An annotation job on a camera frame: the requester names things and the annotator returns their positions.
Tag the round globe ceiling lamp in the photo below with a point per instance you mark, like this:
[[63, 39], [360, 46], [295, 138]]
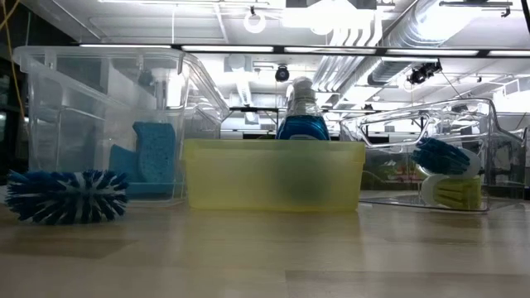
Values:
[[254, 25]]

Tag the black hanging ceiling fixture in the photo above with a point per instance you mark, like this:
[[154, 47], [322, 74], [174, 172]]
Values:
[[422, 73]]

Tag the black overhead frame bar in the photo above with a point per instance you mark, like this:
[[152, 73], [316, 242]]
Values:
[[278, 49]]

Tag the yellow plastic tub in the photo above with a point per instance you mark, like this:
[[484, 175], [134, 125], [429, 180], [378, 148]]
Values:
[[248, 178]]

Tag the blue dish soap bottle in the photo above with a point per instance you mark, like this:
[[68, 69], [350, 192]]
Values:
[[302, 126]]

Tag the black round hanging camera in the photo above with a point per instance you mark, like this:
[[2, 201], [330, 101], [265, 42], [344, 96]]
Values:
[[282, 73]]

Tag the white LED light strip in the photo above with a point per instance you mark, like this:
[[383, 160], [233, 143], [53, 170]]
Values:
[[432, 52], [124, 46], [227, 48], [331, 49], [509, 53]]

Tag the tall clear plastic tub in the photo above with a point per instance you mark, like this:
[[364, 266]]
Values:
[[83, 124]]

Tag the blue and white dish brush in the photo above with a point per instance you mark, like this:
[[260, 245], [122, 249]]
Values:
[[66, 198]]

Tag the yellow-green dish brush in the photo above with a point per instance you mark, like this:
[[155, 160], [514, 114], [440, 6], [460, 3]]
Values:
[[459, 192]]

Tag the distant black workbench frame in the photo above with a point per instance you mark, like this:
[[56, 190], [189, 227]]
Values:
[[248, 109]]

